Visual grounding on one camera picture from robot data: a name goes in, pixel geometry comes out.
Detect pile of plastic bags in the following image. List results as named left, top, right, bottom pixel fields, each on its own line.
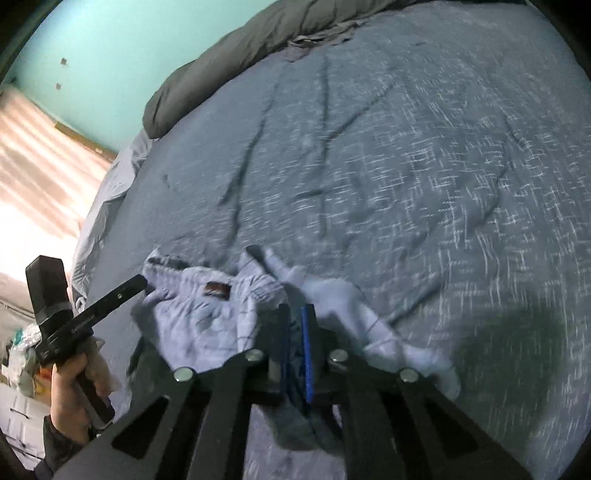
left=0, top=323, right=52, bottom=402

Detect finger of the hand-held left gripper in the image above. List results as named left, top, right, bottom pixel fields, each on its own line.
left=74, top=275, right=149, bottom=326

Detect light grey bed sheet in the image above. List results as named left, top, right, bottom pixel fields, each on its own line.
left=71, top=131, right=155, bottom=301

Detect person's left forearm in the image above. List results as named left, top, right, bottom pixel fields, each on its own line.
left=34, top=414, right=95, bottom=476

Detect blue patterned bed blanket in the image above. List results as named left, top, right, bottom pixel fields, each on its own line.
left=85, top=0, right=591, bottom=480

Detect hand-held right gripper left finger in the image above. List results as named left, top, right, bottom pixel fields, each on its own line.
left=55, top=304, right=296, bottom=480

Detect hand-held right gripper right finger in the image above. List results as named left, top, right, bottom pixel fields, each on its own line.
left=298, top=305, right=546, bottom=480

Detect white cabinet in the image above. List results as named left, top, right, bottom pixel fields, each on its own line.
left=0, top=383, right=49, bottom=469

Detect white shorts with black waistband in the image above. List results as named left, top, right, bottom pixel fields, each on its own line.
left=127, top=247, right=462, bottom=455

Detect person's left hand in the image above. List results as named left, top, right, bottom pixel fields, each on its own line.
left=50, top=337, right=116, bottom=445

